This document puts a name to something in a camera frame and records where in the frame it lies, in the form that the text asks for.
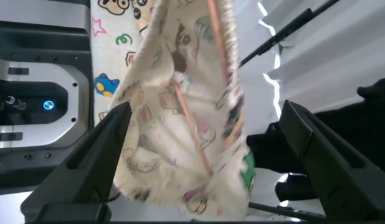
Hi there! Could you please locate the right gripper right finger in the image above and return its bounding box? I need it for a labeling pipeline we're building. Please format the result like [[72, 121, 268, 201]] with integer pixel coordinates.
[[278, 99, 385, 223]]

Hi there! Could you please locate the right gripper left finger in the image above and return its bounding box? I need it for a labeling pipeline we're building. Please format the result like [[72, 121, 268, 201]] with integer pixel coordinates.
[[20, 101, 133, 223]]

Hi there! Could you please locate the black garment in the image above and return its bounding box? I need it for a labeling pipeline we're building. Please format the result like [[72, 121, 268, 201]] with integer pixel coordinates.
[[247, 77, 385, 178]]

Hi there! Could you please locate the cream printed garment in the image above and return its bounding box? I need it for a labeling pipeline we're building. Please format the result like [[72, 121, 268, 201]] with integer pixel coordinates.
[[90, 0, 257, 222]]

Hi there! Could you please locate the pink clothes hanger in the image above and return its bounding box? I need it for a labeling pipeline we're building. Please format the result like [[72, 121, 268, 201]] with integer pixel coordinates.
[[173, 0, 246, 177]]

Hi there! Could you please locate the black clothes rack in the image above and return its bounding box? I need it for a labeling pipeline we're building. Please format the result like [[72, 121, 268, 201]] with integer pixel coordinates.
[[238, 0, 341, 222]]

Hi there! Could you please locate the white curtain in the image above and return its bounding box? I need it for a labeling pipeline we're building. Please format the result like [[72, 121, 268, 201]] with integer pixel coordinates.
[[235, 0, 385, 134]]

